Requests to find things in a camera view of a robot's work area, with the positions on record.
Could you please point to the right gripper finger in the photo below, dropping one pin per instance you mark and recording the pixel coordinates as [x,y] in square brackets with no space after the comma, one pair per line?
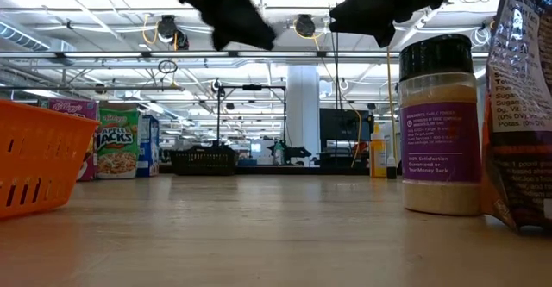
[386,37]
[388,2]

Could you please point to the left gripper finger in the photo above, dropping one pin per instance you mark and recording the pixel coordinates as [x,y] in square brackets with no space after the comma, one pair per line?
[224,11]

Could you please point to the garlic powder jar black lid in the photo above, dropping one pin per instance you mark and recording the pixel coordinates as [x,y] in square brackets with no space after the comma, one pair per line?
[440,140]

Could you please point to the yellow squeeze bottle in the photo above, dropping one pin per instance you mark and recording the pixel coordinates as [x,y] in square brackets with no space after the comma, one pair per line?
[378,153]

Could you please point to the taco seasoning packet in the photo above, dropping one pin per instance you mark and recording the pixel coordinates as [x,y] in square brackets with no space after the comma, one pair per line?
[522,106]

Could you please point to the blue cereal box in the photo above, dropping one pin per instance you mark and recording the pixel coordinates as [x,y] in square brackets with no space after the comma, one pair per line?
[148,149]

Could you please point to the green Apple Jacks cereal box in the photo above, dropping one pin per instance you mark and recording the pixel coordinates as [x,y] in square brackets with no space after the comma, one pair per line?
[117,145]

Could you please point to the pink cereal box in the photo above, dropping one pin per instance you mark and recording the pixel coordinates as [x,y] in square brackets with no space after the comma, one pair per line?
[71,107]

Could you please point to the black idle robot arm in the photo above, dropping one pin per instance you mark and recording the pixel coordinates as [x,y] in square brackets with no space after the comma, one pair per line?
[295,152]

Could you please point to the black monitor screen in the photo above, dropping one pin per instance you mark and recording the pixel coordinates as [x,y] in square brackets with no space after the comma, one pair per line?
[345,125]

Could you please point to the white pillar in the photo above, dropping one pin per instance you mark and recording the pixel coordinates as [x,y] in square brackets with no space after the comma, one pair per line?
[303,114]

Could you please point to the black plastic basket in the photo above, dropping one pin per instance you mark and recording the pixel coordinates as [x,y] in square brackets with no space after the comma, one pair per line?
[202,162]

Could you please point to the orange plastic basket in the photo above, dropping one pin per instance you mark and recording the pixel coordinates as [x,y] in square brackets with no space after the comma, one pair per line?
[39,157]

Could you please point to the black metal frame stand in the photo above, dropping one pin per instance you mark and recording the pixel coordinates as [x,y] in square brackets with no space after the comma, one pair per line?
[252,87]

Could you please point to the black aluminium rig frame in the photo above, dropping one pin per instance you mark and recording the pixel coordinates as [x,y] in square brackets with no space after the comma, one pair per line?
[280,170]

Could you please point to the silver air duct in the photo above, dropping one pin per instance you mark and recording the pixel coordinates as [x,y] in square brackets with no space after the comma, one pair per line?
[21,37]

